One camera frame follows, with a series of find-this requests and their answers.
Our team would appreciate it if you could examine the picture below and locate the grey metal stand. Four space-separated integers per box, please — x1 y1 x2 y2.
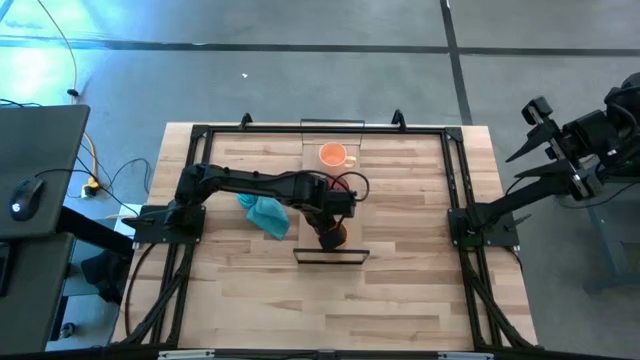
582 169 640 294

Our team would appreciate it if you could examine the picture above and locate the cream mug with handle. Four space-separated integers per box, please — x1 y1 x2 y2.
318 142 358 174

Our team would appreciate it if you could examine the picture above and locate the black computer mouse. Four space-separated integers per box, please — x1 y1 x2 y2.
8 176 45 222

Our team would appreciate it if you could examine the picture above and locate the black bag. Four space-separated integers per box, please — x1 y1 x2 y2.
80 248 135 305

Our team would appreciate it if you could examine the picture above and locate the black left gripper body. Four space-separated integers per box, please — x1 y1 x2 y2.
305 189 357 226

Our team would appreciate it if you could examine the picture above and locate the white box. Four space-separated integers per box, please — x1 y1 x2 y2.
113 214 139 251

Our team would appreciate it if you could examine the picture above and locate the black floor cable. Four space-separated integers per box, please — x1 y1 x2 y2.
107 157 154 197

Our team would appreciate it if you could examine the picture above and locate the teal cloth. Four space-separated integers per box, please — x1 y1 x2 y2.
235 193 291 241

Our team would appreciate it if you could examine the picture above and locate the yellow cable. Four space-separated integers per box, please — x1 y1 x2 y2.
37 0 101 189

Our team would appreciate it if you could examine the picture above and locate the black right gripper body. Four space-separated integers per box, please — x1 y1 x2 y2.
547 109 621 169

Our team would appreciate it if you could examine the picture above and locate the yellow power plug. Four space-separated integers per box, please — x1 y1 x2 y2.
82 177 104 199

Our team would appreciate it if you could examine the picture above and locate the black mouse cable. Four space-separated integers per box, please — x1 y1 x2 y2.
33 167 132 212

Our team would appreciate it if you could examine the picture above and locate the dark grey low desk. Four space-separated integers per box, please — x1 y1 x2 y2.
0 232 76 354

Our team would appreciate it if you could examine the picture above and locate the wooden tray with black frame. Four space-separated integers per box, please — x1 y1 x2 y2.
293 118 371 265

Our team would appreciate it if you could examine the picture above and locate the black aluminium table frame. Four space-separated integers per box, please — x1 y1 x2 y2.
112 123 539 351

